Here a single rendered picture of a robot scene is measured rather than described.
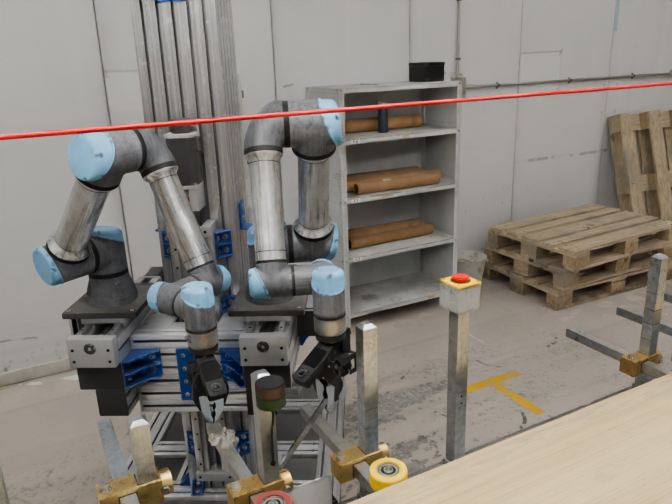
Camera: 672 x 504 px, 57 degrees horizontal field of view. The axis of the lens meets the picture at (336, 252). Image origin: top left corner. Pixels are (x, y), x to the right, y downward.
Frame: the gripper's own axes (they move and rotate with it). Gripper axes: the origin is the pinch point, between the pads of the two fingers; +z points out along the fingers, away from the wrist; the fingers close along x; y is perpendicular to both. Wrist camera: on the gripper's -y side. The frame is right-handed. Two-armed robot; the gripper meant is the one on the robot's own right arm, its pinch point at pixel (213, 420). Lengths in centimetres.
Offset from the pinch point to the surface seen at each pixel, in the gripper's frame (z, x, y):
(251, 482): 0.6, -0.1, -26.5
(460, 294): -32, -52, -30
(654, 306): -12, -127, -28
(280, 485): 1.7, -5.6, -29.2
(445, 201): 14, -228, 201
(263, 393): -24.0, -1.9, -33.5
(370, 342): -25.7, -29.1, -28.4
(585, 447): -2, -66, -57
